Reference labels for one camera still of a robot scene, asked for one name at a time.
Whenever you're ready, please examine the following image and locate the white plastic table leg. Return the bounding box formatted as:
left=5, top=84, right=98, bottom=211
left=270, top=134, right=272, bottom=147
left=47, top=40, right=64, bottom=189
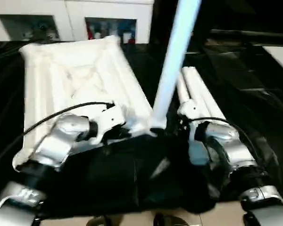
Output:
left=183, top=67, right=214, bottom=120
left=149, top=0, right=203, bottom=135
left=178, top=70, right=194, bottom=111
left=188, top=66, right=227, bottom=124

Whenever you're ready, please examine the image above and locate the white plastic table top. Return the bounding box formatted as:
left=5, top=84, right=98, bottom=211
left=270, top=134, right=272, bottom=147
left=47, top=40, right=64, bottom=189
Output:
left=11, top=35, right=167, bottom=172

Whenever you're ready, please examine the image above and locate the black work mat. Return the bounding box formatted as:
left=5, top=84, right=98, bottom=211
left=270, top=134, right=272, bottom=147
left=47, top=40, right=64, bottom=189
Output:
left=0, top=39, right=283, bottom=215

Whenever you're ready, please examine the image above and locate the black right robot foot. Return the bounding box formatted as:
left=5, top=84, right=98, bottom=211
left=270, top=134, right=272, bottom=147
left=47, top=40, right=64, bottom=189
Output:
left=152, top=213, right=187, bottom=226

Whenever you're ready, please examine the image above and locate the white patterned cup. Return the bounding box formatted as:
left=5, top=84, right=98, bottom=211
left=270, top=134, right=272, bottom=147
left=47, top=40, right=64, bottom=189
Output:
left=108, top=23, right=120, bottom=40

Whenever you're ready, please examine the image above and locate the flat white board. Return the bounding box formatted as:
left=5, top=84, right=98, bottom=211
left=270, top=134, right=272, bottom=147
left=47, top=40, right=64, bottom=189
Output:
left=261, top=46, right=283, bottom=76

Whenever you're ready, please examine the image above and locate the white sideboard cabinet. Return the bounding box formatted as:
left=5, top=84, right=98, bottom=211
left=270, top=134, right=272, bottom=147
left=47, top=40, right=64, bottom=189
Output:
left=0, top=0, right=154, bottom=44

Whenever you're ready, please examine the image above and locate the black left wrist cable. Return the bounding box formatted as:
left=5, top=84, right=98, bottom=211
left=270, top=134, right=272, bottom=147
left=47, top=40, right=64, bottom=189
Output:
left=0, top=101, right=116, bottom=171

